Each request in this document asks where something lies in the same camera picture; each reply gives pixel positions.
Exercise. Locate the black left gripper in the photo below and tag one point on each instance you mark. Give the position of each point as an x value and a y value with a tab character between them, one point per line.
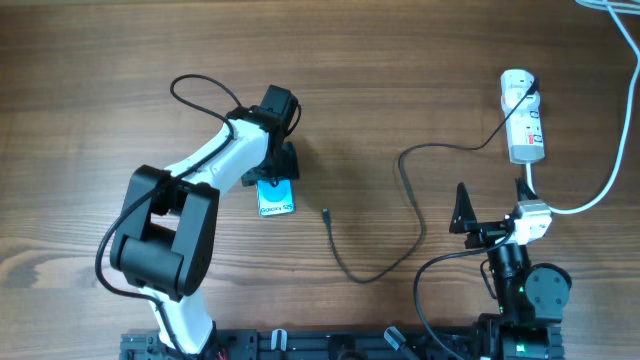
287	171

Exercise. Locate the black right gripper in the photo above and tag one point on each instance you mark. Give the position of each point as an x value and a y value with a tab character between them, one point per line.
465	221

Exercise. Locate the blue screen Galaxy smartphone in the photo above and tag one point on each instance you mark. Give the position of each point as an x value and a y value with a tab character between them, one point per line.
275	200

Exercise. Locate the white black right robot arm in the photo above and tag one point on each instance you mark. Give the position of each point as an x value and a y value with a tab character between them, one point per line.
531	297

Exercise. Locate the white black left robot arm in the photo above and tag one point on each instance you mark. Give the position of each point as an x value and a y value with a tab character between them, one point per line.
162	242

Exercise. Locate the white charger plug adapter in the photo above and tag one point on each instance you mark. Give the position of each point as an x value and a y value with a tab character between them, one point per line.
520	97

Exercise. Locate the white power strip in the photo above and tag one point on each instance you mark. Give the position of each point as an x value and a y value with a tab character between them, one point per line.
523	128

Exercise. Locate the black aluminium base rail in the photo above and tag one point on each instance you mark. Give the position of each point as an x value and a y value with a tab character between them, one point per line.
393	343

